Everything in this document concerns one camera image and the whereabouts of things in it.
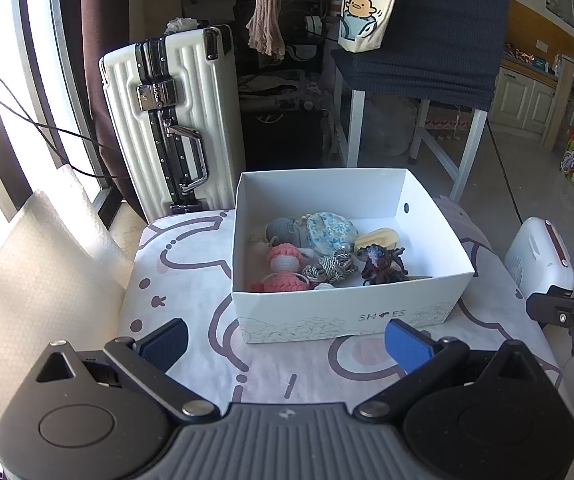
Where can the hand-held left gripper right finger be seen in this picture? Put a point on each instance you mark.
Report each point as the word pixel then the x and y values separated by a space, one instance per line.
pixel 409 347

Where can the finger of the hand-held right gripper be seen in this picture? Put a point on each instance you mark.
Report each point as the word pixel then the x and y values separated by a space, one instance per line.
pixel 557 307

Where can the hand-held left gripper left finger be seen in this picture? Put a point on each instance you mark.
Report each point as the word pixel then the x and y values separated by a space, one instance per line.
pixel 164 345

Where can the dark crochet flower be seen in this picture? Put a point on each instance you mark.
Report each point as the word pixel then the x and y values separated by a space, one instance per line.
pixel 382 265

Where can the wooden block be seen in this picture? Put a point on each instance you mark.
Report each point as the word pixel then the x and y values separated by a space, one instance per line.
pixel 379 240

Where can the white shoe box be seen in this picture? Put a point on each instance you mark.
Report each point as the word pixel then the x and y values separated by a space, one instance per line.
pixel 292 315

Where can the blue floral fabric pouch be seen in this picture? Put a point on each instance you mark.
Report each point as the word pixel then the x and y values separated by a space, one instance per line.
pixel 329 232

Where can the pink crochet doll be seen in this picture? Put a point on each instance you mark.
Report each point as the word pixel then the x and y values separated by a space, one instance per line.
pixel 284 262

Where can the grey crochet mouse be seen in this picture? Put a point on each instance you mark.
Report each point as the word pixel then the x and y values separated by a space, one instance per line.
pixel 282 230

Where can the white space heater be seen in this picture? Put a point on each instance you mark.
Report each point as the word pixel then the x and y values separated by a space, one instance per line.
pixel 537 255

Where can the printed blanket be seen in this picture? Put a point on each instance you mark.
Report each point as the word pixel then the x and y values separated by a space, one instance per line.
pixel 182 280

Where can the white bubble wrap sheet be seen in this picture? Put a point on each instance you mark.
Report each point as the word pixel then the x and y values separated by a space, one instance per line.
pixel 32 300

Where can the cream kitchen cabinets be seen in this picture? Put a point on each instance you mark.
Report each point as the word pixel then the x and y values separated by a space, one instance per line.
pixel 522 100

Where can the white ribbed suitcase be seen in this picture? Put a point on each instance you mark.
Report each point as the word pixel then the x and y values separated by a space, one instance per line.
pixel 127 110

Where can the dark blue cloth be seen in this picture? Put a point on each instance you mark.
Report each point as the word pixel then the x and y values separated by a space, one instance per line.
pixel 447 35

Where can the brown curtain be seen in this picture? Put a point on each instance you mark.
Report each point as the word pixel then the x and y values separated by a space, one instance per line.
pixel 102 35

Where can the white crumpled cloth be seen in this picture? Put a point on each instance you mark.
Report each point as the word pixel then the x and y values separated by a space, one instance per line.
pixel 182 25

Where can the beige hanging scarf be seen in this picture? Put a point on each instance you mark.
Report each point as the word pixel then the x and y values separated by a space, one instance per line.
pixel 267 25

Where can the duck print tote bag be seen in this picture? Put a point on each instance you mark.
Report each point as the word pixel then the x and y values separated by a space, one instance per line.
pixel 367 5

